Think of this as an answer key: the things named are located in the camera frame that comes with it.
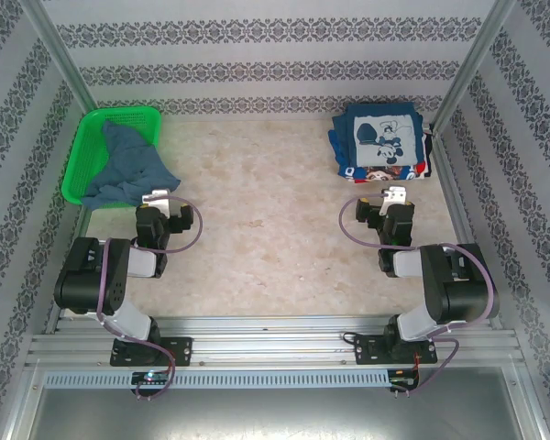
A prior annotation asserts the right small circuit board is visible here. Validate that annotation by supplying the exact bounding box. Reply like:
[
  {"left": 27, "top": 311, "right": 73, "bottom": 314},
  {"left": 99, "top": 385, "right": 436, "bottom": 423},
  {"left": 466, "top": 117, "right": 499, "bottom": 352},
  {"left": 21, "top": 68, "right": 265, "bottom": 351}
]
[{"left": 390, "top": 373, "right": 418, "bottom": 391}]

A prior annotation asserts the left small circuit board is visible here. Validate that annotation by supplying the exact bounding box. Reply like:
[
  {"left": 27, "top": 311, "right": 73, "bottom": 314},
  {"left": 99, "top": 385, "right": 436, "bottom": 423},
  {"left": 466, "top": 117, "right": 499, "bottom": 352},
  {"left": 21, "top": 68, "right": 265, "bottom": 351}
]
[{"left": 131, "top": 371, "right": 171, "bottom": 385}]

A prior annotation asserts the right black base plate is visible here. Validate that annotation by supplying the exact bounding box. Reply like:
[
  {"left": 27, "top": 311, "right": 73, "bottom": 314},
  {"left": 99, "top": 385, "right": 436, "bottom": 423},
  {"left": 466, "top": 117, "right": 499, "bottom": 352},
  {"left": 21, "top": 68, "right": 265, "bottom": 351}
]
[{"left": 353, "top": 336, "right": 439, "bottom": 367}]

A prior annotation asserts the aluminium front rail frame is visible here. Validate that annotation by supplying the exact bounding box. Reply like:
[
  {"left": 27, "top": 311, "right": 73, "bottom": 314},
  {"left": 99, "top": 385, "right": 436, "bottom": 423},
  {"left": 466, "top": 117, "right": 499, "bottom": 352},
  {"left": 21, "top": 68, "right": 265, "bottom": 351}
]
[{"left": 25, "top": 313, "right": 523, "bottom": 368}]

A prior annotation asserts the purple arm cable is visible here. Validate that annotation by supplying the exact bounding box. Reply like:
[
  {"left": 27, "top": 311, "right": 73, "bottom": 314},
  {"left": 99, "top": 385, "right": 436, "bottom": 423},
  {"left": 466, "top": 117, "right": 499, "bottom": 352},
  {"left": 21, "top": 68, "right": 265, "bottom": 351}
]
[
  {"left": 95, "top": 195, "right": 204, "bottom": 401},
  {"left": 340, "top": 192, "right": 501, "bottom": 398}
]

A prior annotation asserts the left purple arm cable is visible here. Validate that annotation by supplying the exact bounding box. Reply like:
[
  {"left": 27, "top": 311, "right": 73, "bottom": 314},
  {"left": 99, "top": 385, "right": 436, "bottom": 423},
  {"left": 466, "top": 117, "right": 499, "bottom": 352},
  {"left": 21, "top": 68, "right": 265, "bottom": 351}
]
[{"left": 95, "top": 195, "right": 204, "bottom": 401}]

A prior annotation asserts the green plastic basket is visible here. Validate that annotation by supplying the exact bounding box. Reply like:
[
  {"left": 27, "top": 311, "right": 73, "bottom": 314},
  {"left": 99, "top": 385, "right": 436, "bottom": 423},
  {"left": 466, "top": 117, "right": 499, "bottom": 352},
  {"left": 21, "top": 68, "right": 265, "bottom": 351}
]
[{"left": 60, "top": 105, "right": 163, "bottom": 205}]

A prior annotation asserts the grey metal front panel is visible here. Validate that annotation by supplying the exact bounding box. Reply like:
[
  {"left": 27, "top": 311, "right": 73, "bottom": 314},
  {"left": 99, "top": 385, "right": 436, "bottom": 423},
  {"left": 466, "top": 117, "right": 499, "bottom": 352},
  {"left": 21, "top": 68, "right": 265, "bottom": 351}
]
[{"left": 25, "top": 366, "right": 549, "bottom": 440}]

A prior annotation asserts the small circuit board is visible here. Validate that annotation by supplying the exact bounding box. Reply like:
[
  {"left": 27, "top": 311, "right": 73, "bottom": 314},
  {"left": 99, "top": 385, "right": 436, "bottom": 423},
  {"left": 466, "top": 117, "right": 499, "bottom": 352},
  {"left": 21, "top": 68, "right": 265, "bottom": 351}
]
[
  {"left": 390, "top": 373, "right": 418, "bottom": 391},
  {"left": 131, "top": 371, "right": 171, "bottom": 385}
]

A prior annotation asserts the folded royal blue t-shirt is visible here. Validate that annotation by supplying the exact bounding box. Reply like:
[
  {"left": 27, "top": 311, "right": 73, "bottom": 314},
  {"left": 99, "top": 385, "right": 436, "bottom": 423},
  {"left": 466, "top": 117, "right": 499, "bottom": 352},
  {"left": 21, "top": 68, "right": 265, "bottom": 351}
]
[{"left": 327, "top": 129, "right": 352, "bottom": 171}]

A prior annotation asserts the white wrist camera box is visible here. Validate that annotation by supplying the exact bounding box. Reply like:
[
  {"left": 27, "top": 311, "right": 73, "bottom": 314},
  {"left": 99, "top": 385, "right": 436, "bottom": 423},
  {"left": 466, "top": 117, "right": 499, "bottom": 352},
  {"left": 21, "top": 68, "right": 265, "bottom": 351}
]
[
  {"left": 141, "top": 189, "right": 171, "bottom": 216},
  {"left": 379, "top": 186, "right": 408, "bottom": 216}
]

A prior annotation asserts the folded colourful print t-shirt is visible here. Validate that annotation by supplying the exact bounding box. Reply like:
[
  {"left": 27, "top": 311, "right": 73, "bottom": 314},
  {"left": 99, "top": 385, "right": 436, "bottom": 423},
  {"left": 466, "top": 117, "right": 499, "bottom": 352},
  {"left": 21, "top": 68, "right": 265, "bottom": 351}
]
[{"left": 336, "top": 162, "right": 435, "bottom": 183}]

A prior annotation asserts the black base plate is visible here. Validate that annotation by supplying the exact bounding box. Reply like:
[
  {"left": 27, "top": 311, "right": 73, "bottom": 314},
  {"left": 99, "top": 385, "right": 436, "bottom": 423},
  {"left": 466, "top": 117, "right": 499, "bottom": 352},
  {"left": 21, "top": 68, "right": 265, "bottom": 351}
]
[
  {"left": 109, "top": 336, "right": 193, "bottom": 367},
  {"left": 353, "top": 336, "right": 439, "bottom": 367}
]

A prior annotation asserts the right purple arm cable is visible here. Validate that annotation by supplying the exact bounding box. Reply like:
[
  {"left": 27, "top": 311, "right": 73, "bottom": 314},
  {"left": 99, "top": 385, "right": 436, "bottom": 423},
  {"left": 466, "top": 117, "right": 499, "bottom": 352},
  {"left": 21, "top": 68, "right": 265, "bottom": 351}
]
[{"left": 340, "top": 192, "right": 501, "bottom": 398}]

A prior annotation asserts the folded navy cartoon print t-shirt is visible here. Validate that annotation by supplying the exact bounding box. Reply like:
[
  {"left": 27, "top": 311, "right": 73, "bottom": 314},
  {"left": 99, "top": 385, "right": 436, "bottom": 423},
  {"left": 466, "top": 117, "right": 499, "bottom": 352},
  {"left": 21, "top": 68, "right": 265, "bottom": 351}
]
[{"left": 332, "top": 101, "right": 425, "bottom": 169}]

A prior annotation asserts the slotted grey cable duct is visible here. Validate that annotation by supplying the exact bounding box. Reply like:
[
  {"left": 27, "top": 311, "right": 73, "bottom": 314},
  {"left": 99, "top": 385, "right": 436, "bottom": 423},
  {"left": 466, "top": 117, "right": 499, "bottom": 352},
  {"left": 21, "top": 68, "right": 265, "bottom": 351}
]
[{"left": 43, "top": 369, "right": 391, "bottom": 390}]

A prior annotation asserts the plain blue t-shirt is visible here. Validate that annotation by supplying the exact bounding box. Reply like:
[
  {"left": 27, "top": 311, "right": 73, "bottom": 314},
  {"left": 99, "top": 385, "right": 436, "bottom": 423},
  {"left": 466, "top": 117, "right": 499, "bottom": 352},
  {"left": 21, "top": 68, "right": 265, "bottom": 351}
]
[{"left": 80, "top": 119, "right": 182, "bottom": 212}]

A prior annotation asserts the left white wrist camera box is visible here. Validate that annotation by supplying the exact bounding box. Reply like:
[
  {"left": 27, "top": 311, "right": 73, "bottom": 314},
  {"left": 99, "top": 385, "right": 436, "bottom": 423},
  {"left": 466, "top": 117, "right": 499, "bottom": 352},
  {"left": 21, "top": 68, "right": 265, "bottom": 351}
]
[{"left": 141, "top": 189, "right": 171, "bottom": 216}]

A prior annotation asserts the aluminium corner post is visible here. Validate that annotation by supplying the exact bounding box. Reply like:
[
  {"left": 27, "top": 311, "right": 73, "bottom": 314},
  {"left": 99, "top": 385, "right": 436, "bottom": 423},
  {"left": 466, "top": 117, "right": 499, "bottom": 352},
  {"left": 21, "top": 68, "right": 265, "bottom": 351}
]
[
  {"left": 433, "top": 0, "right": 517, "bottom": 134},
  {"left": 20, "top": 0, "right": 97, "bottom": 114}
]

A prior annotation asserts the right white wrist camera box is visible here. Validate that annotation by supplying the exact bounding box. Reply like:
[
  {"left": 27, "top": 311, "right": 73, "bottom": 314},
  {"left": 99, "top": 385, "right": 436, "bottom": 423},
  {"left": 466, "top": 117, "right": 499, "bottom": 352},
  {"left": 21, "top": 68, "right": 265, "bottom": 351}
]
[{"left": 379, "top": 186, "right": 408, "bottom": 216}]

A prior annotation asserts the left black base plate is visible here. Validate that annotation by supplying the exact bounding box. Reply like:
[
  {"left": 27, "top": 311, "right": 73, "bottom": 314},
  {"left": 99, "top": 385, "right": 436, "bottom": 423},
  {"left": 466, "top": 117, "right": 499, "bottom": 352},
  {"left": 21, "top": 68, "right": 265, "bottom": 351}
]
[{"left": 109, "top": 336, "right": 193, "bottom": 367}]

